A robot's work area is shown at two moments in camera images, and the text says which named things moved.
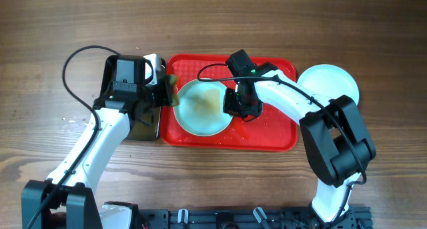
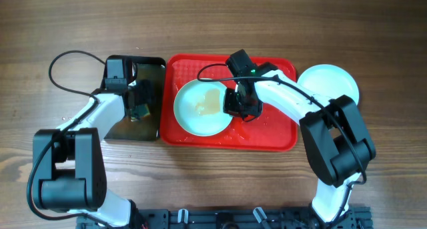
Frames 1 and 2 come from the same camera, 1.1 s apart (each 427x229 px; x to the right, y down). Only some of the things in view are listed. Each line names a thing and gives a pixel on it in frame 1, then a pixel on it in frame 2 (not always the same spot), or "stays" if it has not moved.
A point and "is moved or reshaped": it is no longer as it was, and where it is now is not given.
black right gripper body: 236,103 stays
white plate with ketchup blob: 329,81 stays
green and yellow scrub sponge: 173,79 is moved or reshaped
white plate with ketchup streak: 201,111 stays
